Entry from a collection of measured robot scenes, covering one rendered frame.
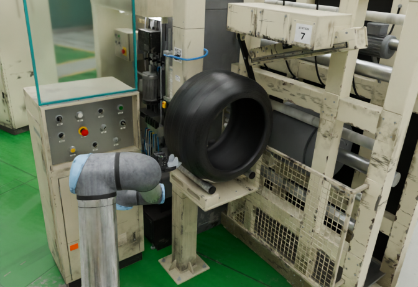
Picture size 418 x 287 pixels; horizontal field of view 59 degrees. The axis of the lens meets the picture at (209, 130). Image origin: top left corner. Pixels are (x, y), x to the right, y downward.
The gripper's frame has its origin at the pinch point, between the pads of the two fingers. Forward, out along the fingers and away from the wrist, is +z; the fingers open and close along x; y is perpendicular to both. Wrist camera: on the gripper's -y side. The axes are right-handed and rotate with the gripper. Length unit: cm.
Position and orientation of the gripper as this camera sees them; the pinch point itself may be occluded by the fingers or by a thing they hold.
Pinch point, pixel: (178, 164)
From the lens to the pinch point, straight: 185.5
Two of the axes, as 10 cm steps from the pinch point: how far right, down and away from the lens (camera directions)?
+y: 1.4, -9.4, -3.2
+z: 7.9, -0.8, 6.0
